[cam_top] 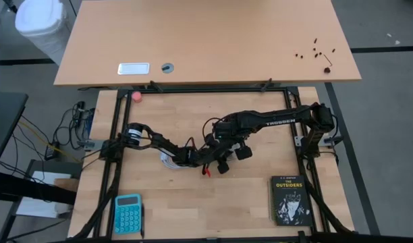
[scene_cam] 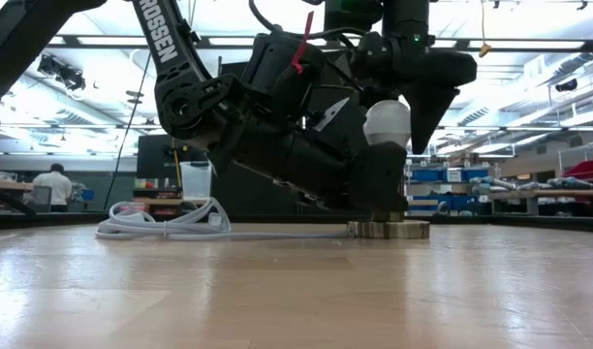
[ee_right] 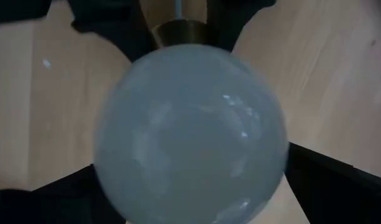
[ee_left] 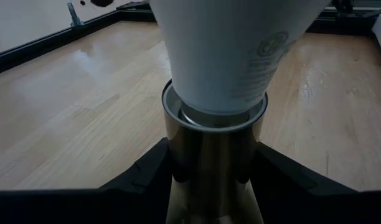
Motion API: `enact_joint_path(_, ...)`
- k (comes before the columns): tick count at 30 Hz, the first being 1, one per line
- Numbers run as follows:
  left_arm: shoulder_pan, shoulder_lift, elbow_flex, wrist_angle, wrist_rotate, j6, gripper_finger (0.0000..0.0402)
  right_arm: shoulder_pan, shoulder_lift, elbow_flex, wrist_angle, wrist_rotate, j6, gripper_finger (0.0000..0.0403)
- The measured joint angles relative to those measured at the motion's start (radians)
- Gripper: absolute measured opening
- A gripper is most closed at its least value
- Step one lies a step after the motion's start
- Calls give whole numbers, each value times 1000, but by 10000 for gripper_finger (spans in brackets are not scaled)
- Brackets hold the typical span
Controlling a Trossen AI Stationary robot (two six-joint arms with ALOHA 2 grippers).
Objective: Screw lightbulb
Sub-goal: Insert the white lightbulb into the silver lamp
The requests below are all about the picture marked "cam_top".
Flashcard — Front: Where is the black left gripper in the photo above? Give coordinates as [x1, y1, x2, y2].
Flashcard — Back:
[184, 132, 231, 176]

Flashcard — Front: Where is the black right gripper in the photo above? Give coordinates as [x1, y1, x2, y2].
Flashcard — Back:
[211, 119, 254, 161]

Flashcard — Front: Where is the black paperback book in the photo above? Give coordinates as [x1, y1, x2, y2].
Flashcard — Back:
[270, 174, 314, 227]

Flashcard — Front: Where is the black clamp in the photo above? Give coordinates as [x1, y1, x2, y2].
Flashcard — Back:
[148, 80, 164, 94]
[259, 77, 273, 93]

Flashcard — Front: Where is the black pen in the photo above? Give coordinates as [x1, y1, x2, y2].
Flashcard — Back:
[140, 202, 146, 239]

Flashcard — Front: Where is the teal calculator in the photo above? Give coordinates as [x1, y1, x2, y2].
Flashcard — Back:
[113, 193, 143, 235]

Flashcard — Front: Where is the beige wooden desk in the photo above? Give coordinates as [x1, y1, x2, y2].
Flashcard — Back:
[53, 0, 362, 88]

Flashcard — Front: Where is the small wooden board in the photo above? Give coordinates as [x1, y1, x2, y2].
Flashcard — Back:
[53, 178, 80, 193]

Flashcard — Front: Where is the grey floor stand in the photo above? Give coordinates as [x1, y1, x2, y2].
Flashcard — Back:
[0, 158, 84, 242]

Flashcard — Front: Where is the black power adapter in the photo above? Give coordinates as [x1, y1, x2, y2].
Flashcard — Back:
[44, 141, 60, 161]

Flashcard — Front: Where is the white sheet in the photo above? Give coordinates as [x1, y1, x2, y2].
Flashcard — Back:
[16, 170, 73, 219]

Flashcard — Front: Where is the black metal beam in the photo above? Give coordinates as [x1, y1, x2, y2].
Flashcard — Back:
[0, 170, 78, 206]

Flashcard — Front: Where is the black side table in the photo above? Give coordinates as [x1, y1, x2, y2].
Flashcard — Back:
[0, 91, 29, 173]

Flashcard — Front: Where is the white trash bin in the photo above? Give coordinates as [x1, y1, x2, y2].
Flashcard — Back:
[14, 0, 73, 65]

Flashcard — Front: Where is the black rod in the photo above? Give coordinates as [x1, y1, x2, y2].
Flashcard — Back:
[0, 0, 18, 15]

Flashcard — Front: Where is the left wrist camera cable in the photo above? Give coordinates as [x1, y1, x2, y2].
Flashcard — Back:
[202, 117, 225, 142]

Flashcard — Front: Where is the white lamp power cord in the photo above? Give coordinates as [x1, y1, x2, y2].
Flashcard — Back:
[159, 150, 190, 169]

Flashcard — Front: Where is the black aluminium frame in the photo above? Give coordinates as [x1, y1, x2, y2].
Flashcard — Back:
[70, 86, 359, 243]

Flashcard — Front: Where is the grey metal bracket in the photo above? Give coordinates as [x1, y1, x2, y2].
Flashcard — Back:
[76, 139, 105, 152]
[323, 134, 343, 149]

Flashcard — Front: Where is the black floor cable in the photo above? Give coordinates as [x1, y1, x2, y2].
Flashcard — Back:
[10, 100, 103, 176]

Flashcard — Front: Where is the yellow floor cable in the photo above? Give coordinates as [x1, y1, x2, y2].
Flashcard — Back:
[18, 120, 81, 163]

